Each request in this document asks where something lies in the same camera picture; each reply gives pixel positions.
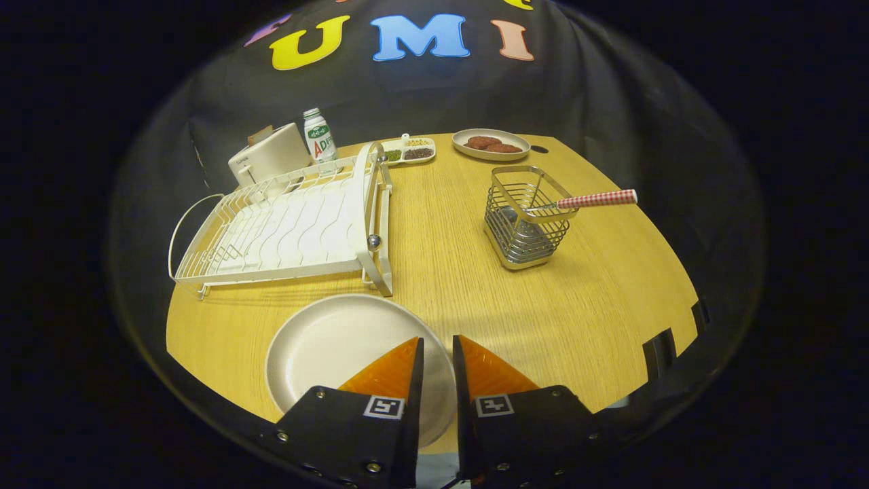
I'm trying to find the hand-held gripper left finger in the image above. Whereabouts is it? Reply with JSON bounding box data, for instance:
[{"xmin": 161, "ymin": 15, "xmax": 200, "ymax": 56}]
[{"xmin": 258, "ymin": 337, "xmax": 426, "ymax": 489}]

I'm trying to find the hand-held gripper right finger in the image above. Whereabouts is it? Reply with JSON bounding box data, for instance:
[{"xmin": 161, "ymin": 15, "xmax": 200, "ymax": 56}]
[{"xmin": 452, "ymin": 334, "xmax": 612, "ymax": 489}]

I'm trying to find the cream round plate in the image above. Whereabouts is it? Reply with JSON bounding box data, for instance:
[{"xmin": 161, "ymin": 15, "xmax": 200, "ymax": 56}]
[{"xmin": 265, "ymin": 293, "xmax": 457, "ymax": 449}]

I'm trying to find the metal wire basket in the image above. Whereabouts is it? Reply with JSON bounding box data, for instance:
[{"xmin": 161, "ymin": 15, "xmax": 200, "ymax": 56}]
[{"xmin": 483, "ymin": 165, "xmax": 579, "ymax": 271}]

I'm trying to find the white wire dish rack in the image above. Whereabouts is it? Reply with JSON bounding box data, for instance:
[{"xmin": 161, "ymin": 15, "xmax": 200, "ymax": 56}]
[{"xmin": 168, "ymin": 141, "xmax": 394, "ymax": 300}]

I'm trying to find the spoon with red checked handle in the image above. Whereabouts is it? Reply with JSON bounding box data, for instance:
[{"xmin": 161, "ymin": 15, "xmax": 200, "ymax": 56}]
[{"xmin": 501, "ymin": 189, "xmax": 639, "ymax": 235}]

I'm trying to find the cream plate with patties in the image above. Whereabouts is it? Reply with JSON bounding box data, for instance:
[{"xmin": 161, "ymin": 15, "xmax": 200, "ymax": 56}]
[{"xmin": 452, "ymin": 128, "xmax": 532, "ymax": 162}]

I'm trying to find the white divided tray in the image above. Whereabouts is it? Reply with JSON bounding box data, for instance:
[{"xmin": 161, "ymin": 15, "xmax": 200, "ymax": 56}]
[{"xmin": 380, "ymin": 133, "xmax": 437, "ymax": 166}]

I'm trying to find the white bottle with green label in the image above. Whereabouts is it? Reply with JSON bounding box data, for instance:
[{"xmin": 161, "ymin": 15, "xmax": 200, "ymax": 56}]
[{"xmin": 303, "ymin": 107, "xmax": 338, "ymax": 164}]

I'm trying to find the white toaster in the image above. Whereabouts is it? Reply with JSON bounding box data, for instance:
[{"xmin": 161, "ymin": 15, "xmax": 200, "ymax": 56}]
[{"xmin": 228, "ymin": 123, "xmax": 313, "ymax": 188}]

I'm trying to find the black backdrop cloth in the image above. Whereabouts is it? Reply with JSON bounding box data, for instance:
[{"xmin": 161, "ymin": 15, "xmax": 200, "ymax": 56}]
[{"xmin": 109, "ymin": 0, "xmax": 768, "ymax": 381}]

